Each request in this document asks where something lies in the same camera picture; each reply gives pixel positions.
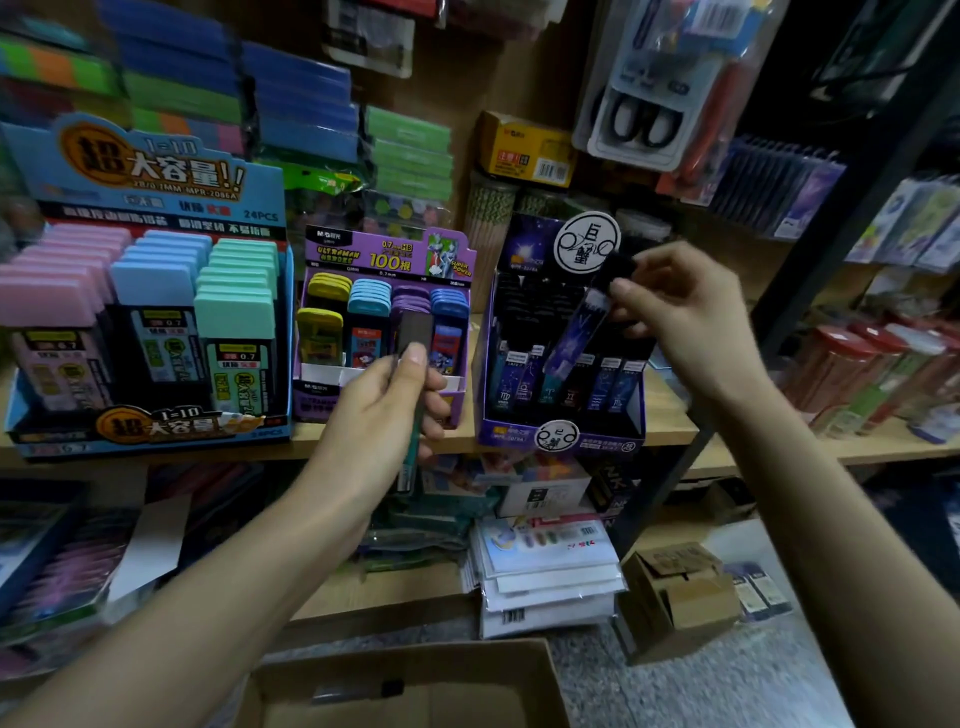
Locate person's right hand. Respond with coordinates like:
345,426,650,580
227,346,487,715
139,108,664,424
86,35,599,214
607,240,767,407

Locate person's left hand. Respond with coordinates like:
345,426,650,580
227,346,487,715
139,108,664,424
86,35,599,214
300,342,452,519

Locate wooden shelf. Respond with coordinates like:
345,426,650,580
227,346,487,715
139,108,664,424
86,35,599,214
0,0,960,662

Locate black and white display box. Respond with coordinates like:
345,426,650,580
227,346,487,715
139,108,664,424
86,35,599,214
477,210,669,456

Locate purple display box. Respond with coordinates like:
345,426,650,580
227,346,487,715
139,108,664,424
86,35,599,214
292,225,479,429

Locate brown cardboard box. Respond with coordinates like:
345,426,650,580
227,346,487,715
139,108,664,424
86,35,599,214
237,640,572,728

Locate blue display box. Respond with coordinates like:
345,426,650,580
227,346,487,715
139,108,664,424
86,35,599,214
0,112,297,459

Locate person's left forearm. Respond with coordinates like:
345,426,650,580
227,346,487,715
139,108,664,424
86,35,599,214
0,480,362,728

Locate person's right forearm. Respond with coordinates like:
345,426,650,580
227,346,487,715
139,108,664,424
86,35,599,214
705,375,960,728

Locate heap of green teal packs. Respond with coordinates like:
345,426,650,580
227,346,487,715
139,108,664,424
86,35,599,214
360,487,474,572

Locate row of dark blue refills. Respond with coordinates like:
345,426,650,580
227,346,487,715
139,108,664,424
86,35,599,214
708,138,846,242

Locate red cylinder containers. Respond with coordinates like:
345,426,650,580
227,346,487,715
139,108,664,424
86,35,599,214
780,315,960,444

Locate white printed carton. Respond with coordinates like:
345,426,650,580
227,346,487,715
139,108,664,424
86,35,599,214
502,477,591,519

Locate hanging white blister package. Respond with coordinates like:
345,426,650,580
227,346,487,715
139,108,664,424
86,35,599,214
585,0,782,171

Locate stack of white packets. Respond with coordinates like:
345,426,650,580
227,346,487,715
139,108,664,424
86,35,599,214
462,510,629,639

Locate yellow carton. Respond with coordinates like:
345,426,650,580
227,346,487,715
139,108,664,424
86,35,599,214
477,109,576,189

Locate small open brown carton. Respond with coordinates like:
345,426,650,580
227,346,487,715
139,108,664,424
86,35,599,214
618,540,744,662

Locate stack of green packets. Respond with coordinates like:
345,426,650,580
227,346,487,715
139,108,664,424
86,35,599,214
360,105,456,204

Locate stack of blue packets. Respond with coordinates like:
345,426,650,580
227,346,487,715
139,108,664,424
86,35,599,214
97,0,362,164

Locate stack of multicoloured packets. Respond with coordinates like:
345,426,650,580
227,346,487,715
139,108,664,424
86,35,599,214
0,15,122,107

